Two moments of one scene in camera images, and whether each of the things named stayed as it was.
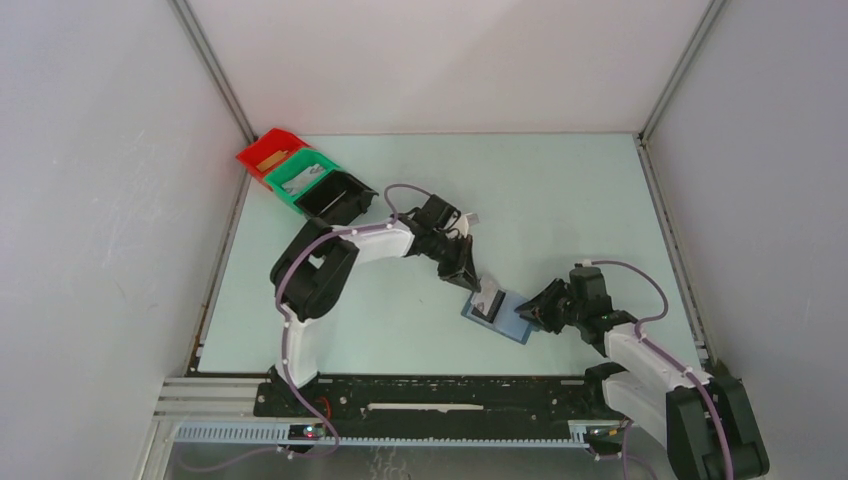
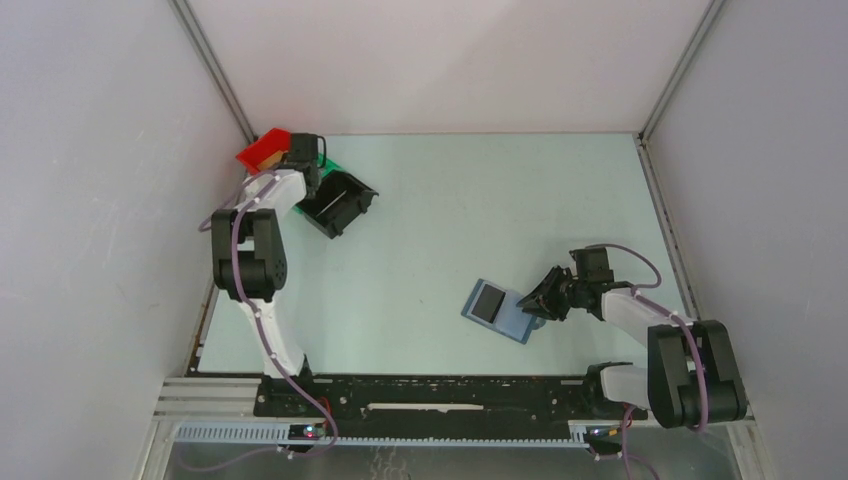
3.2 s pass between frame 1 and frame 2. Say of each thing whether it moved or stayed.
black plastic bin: stayed
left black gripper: moved
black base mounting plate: stayed
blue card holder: stayed
